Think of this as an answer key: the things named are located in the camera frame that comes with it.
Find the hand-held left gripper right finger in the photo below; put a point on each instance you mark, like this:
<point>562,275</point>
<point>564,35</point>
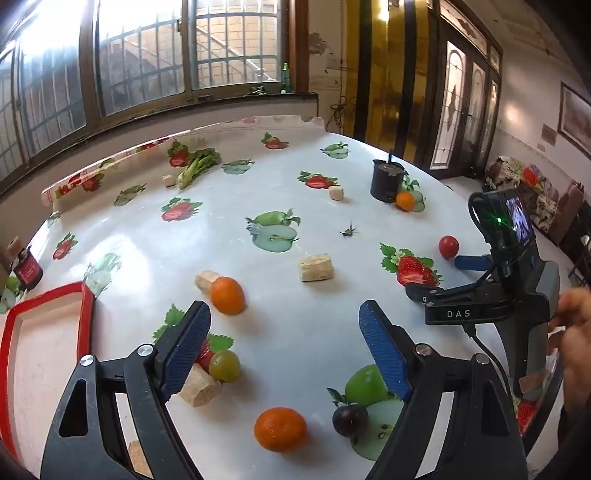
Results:
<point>383,346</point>

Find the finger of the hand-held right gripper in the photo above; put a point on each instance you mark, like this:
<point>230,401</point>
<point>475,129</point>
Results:
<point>427,292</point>
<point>471,263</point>

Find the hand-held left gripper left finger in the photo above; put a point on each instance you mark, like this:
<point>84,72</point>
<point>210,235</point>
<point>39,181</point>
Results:
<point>184,355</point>

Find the red tomato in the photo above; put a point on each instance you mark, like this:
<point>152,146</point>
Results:
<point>448,246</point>

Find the large cylindrical bread piece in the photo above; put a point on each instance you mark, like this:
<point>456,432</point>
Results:
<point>201,392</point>

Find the green grape tomato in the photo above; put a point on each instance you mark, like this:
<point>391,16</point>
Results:
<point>225,366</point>

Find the orange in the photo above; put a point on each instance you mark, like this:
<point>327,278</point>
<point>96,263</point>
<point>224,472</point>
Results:
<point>405,201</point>
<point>280,429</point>
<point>227,296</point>

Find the dark purple plum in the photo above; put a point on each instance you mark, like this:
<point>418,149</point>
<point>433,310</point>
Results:
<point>350,420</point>

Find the rectangular bread chunk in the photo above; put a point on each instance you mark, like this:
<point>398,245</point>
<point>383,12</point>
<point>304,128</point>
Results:
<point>316,267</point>

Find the red rimmed white tray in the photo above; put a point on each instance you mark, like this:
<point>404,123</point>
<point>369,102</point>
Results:
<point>41,350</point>

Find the person's right hand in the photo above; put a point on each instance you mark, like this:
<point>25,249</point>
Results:
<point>577,350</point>

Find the fruit printed tablecloth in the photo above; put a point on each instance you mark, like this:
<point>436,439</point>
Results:
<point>295,332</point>

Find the dried fruit stem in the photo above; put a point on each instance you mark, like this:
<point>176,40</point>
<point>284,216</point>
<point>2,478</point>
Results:
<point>349,231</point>

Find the floral covered sofa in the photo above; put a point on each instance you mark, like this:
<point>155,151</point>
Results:
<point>508,168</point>

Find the black cup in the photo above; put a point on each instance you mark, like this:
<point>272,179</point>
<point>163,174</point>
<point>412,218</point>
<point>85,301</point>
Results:
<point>385,184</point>

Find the stained glass wooden door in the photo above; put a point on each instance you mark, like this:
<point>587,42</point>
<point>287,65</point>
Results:
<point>461,106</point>

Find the black motor with red label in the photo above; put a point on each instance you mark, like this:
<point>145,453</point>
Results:
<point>27,272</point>

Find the green bok choy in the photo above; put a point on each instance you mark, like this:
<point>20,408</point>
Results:
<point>196,168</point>

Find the tan cork wheel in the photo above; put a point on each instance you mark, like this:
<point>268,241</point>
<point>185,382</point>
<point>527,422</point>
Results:
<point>14,249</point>

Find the green glass bottle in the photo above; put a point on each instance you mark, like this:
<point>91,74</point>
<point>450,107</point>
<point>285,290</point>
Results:
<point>286,81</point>

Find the barred window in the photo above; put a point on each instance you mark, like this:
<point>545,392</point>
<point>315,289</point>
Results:
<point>138,55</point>

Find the small wall plaque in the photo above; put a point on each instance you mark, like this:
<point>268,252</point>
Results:
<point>548,134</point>

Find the framed wall picture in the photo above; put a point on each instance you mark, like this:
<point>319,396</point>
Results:
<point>577,115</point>

